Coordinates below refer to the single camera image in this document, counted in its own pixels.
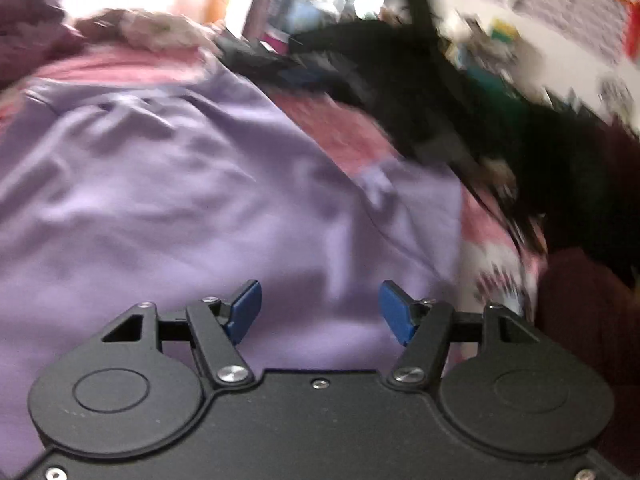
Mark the dark purple quilt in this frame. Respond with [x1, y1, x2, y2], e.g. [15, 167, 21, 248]
[1, 0, 86, 89]

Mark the floral white pillow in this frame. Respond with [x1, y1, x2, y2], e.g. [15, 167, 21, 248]
[74, 9, 221, 55]

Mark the pink floral fleece blanket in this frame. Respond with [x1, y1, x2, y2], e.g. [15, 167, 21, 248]
[1, 46, 546, 315]

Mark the lavender purple garment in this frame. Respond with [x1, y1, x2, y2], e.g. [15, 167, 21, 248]
[1, 68, 461, 474]

